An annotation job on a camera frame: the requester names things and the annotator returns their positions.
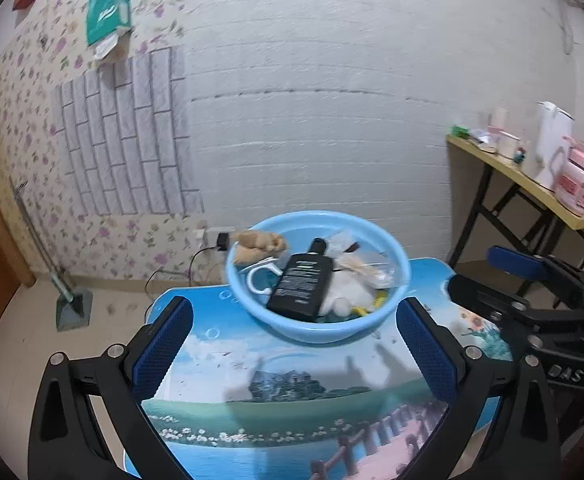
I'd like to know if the brown plush toy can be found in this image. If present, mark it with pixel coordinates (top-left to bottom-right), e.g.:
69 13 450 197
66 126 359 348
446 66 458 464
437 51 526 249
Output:
233 230 289 266

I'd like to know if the white plush toy yellow scarf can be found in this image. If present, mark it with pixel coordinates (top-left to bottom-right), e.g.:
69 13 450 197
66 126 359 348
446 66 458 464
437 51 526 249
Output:
319 270 387 318

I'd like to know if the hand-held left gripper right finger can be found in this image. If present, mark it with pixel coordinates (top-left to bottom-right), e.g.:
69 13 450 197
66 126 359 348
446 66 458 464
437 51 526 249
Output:
396 296 563 480

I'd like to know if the yellow desk with black legs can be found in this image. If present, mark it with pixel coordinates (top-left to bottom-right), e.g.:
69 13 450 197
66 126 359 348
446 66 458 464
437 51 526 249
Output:
446 132 584 301

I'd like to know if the black bottle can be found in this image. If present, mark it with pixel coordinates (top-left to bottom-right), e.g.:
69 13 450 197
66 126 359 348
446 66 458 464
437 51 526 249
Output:
266 237 337 321

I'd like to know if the green plastic bag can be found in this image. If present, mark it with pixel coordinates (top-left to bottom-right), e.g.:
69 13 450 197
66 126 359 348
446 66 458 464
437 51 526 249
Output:
86 0 133 61

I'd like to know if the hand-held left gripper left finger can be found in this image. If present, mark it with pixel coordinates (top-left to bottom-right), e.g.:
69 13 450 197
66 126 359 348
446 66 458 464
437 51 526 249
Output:
28 296 195 480

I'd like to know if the clear box of toothpicks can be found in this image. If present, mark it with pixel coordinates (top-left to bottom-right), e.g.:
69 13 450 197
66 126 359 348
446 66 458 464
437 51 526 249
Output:
334 250 395 288

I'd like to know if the blue plastic basin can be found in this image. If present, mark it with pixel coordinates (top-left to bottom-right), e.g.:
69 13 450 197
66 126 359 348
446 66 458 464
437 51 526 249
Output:
226 210 411 345

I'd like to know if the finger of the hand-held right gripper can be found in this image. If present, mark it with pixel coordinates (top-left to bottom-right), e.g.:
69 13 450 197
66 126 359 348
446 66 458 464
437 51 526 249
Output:
447 275 584 331
487 246 584 311

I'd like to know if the mop with green base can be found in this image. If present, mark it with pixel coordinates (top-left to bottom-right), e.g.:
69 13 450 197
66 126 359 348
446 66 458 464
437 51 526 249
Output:
10 178 94 332

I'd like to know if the pink appliance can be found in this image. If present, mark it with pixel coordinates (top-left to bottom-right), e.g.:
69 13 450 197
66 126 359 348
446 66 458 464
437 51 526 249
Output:
554 140 584 216

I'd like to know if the black power cord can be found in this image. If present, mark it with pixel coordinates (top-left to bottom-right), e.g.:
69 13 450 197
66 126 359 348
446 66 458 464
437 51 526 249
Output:
144 245 223 311

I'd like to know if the clear plastic bag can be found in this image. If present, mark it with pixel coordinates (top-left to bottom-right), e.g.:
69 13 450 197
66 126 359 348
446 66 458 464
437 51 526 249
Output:
324 230 387 261

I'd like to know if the white kettle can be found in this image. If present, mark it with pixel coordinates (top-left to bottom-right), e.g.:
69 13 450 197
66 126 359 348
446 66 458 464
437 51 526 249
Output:
532 101 575 191

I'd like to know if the white wall socket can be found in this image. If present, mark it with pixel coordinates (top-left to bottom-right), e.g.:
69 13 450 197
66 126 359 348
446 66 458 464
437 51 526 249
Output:
194 227 235 241

